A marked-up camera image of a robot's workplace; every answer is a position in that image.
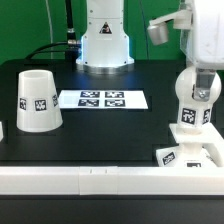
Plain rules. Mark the white front rail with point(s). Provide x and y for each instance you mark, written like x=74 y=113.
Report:
x=110 y=181

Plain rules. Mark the white lamp base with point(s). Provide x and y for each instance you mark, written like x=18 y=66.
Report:
x=190 y=150

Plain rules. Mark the white lamp bulb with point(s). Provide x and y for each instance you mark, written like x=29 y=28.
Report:
x=196 y=91

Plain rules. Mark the white lamp shade cone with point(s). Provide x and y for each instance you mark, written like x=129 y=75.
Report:
x=37 y=108

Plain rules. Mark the white block left edge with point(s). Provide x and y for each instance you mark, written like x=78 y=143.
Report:
x=1 y=132

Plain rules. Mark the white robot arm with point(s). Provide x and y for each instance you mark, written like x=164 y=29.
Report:
x=105 y=45

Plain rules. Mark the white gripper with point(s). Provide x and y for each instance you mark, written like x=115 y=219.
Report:
x=201 y=23

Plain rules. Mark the white right rail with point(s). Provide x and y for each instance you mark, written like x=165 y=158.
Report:
x=216 y=150

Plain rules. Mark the white marker sheet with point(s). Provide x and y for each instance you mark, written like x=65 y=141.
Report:
x=102 y=99

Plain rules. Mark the white rail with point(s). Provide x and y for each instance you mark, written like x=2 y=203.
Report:
x=216 y=150
x=110 y=181

